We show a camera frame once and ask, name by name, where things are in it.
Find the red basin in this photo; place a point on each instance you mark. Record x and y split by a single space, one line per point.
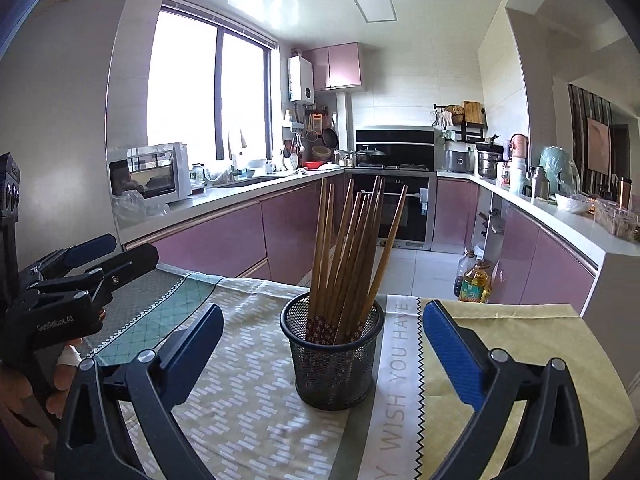
313 164

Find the black range hood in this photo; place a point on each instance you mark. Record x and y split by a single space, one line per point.
400 142

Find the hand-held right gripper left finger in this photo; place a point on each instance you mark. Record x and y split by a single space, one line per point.
200 340

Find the built-in black oven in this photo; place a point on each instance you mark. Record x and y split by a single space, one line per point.
415 210

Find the beige green patterned tablecloth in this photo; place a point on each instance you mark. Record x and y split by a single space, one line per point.
240 385

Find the pink thermos jug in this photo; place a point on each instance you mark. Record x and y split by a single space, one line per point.
519 146

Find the green covered appliance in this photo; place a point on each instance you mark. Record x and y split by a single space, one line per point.
560 170

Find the dark sauce bottle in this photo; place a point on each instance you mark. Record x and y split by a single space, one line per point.
461 272

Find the white bowl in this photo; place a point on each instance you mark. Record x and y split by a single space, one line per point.
574 204

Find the black mesh holder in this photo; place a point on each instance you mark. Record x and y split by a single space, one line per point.
330 375

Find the clear plastic container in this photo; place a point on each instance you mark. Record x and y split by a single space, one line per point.
616 219

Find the sink faucet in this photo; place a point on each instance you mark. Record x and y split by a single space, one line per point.
233 171

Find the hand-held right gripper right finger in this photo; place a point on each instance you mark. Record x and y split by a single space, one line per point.
450 350

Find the clear plastic bag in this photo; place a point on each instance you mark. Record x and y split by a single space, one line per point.
135 210

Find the pink base cabinets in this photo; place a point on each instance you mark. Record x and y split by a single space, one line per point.
540 255
215 240

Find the steel vacuum flask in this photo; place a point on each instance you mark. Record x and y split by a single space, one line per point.
539 184

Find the wall rack of hanging pans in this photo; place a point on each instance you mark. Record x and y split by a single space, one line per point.
320 135

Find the wok with glass lid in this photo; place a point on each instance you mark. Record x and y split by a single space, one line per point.
370 157

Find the kitchen window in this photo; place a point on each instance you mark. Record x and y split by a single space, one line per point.
200 85

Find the ceiling light panel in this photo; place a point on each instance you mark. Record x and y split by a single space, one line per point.
374 5

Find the white water heater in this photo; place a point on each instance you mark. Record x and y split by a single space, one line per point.
301 79

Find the brown framed wall art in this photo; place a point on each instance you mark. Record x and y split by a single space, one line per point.
598 144

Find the person's left hand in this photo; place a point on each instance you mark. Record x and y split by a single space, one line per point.
62 377

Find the yellow cooking oil bottle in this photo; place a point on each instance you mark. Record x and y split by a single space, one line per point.
475 285

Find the wall rack with cutting boards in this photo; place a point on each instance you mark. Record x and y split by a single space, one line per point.
470 117

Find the silver rice cooker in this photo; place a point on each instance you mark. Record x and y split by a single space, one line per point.
457 161

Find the copper tumbler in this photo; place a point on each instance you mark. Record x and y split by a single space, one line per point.
624 192

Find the steel stock pot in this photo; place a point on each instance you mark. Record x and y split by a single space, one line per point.
489 162

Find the bunch of wooden chopsticks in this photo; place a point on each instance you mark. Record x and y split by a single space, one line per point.
350 270

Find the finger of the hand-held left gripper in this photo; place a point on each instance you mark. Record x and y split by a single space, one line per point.
135 260
92 249

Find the silver countertop oven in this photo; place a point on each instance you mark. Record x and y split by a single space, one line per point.
145 175

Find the pink wall cabinet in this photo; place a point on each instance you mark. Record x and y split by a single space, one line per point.
335 67

